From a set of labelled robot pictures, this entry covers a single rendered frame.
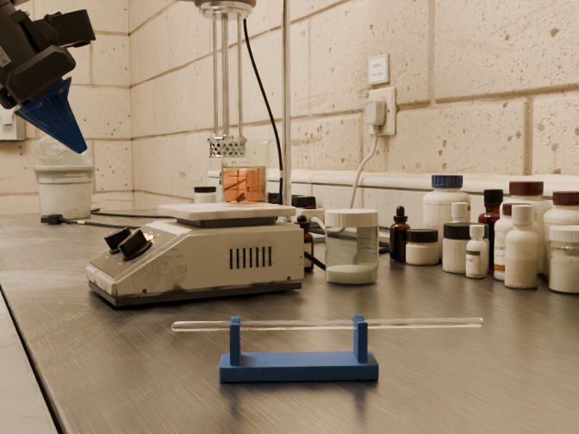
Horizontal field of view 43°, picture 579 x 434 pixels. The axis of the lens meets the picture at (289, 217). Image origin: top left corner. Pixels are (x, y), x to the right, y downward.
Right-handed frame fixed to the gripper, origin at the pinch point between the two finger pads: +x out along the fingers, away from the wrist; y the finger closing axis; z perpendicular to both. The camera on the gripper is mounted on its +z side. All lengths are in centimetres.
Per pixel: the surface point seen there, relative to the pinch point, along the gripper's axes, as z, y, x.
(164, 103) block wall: 59, 186, 24
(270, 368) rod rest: -3.6, -37.5, 17.0
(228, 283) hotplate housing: 2.3, -11.2, 20.8
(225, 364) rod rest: -5.5, -35.9, 15.6
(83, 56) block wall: 56, 241, -5
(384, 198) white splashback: 41, 30, 42
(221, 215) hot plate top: 5.7, -10.6, 15.0
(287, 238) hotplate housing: 10.0, -10.9, 21.0
